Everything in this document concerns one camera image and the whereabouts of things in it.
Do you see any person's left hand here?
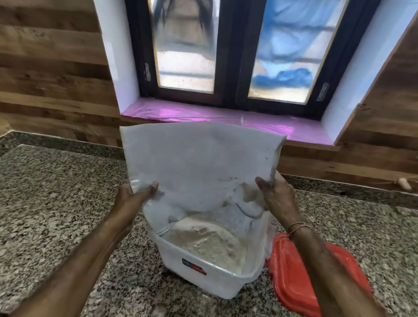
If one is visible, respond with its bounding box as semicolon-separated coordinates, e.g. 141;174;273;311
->
113;179;159;227

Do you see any person's right hand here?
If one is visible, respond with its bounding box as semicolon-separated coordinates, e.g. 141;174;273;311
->
253;170;305;229

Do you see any white plastic flour bag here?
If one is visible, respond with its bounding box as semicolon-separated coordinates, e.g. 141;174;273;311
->
114;116;288;242

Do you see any person's left forearm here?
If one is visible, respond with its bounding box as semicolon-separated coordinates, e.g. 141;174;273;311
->
10;202;140;317

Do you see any person's right forearm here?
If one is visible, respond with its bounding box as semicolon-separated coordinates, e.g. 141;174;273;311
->
280;217;410;317

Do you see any gold bangle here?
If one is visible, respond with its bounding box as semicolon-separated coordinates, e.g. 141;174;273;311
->
286;222;312;238

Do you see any pink plastic sill sheet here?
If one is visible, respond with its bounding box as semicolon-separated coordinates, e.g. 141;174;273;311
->
120;96;338;146

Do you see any flour in container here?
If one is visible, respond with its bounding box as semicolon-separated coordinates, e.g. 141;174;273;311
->
159;214;250;275

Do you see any clear plastic storage container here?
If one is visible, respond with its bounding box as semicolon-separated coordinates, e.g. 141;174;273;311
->
142;195;277;302

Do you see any red plastic container lid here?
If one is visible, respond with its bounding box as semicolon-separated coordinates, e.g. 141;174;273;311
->
265;232;377;317

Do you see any dark framed window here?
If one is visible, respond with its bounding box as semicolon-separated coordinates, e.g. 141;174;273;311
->
115;0;383;124

